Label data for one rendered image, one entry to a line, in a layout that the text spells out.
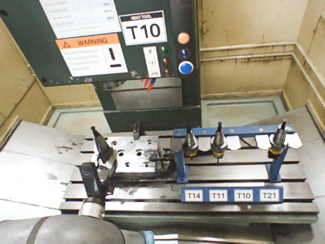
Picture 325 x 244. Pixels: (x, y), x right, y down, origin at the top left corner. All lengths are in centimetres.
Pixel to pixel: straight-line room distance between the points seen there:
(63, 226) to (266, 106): 185
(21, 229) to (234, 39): 160
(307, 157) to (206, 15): 103
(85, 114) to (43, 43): 162
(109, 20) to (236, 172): 94
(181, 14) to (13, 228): 50
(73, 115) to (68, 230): 193
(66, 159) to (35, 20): 130
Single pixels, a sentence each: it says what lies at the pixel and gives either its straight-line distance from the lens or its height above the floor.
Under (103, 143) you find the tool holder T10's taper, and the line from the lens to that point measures 82.
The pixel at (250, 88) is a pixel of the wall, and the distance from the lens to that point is 203.
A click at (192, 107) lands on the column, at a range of 159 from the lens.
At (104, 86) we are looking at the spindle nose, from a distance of 85.
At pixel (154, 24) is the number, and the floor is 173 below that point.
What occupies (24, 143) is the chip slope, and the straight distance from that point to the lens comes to 193.
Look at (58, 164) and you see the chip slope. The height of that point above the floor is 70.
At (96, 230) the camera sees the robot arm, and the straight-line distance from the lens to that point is 44.
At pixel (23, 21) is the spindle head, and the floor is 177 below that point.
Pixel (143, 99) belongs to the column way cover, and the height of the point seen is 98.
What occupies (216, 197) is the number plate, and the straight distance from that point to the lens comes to 114.
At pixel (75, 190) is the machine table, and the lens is 135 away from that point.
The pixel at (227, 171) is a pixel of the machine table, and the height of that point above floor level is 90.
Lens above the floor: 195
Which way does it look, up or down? 45 degrees down
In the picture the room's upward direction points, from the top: 11 degrees counter-clockwise
